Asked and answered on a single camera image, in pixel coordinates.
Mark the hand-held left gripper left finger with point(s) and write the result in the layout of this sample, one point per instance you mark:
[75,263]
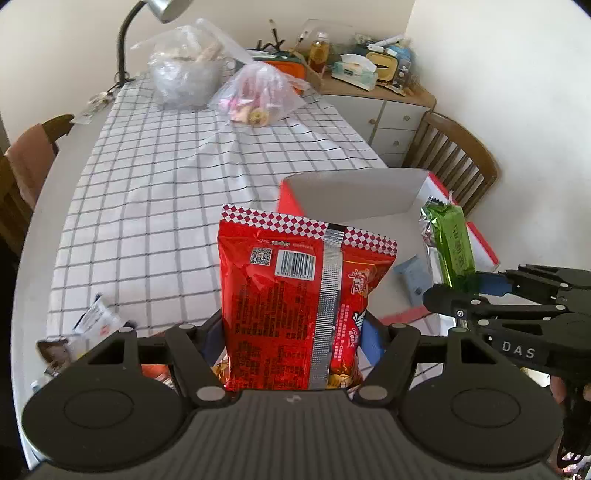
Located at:
[211,339]

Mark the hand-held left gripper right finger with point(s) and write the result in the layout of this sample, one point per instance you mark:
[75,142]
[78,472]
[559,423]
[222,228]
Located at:
[371,344]

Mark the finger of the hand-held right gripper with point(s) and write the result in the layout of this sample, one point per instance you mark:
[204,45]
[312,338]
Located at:
[448,302]
[491,283]

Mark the green snack packet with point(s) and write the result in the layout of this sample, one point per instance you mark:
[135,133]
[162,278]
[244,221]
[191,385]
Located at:
[455,240]

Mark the red snack bag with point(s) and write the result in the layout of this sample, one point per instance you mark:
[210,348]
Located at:
[277,323]

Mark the red and white cardboard box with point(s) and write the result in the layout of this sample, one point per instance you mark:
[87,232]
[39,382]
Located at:
[351,194]

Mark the plastic bag with pink snacks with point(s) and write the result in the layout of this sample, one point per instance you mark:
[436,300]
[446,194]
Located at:
[258,87]

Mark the light blue snack packet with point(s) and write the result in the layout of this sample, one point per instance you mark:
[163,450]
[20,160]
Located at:
[413,277]

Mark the white snack packet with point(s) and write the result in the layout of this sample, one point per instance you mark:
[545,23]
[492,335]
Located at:
[99,318]

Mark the wooden chair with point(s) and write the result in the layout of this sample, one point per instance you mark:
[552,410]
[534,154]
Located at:
[23,161]
[457,147]

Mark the white checked tablecloth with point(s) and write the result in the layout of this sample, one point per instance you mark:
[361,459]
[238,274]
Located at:
[161,184]

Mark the white drawer cabinet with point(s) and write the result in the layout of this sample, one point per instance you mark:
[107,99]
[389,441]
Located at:
[392,120]

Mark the yellow tissue holder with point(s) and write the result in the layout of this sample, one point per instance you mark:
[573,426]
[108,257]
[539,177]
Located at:
[382,67]

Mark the green and white tissue box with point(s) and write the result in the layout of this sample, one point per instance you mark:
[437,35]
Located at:
[355,69]

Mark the clear plastic bag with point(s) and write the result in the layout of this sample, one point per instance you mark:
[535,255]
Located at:
[184,74]

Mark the orange pouch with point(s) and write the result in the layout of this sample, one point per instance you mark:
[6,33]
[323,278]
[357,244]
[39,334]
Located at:
[288,71]

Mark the amber glass bottle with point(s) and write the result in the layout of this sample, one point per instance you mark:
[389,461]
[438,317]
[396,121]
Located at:
[318,53]

